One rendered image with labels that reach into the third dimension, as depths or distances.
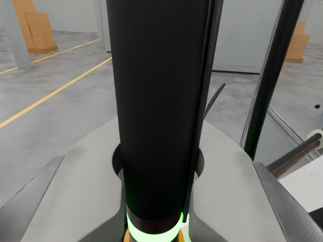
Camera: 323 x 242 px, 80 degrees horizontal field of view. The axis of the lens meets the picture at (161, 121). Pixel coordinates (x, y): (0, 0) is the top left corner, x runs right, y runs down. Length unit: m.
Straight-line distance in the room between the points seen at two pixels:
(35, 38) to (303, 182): 8.25
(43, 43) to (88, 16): 5.91
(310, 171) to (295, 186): 0.05
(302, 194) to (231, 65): 5.36
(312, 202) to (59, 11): 14.45
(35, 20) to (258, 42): 6.79
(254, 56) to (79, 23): 10.78
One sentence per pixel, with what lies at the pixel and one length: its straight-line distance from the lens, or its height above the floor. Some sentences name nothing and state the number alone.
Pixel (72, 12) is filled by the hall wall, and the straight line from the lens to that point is 14.11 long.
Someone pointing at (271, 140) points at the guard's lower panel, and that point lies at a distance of 1.41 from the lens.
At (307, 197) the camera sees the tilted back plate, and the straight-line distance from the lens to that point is 0.54.
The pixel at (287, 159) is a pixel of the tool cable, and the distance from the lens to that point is 0.29.
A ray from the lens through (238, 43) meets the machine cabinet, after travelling 5.70.
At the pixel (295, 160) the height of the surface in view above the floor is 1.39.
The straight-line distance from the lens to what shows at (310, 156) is 1.15.
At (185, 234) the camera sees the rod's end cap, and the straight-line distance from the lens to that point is 0.19.
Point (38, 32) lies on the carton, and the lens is 8.27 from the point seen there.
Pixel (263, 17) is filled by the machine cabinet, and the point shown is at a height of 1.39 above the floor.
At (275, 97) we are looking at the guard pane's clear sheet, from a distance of 1.41.
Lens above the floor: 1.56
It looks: 31 degrees down
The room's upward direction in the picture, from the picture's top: 2 degrees clockwise
